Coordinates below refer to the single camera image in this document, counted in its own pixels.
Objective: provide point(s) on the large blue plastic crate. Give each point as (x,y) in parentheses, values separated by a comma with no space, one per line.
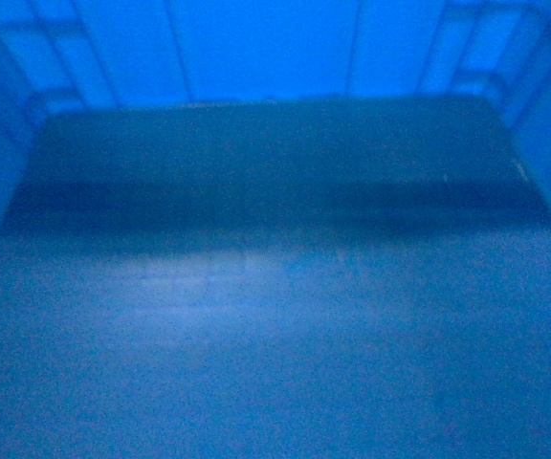
(275,229)

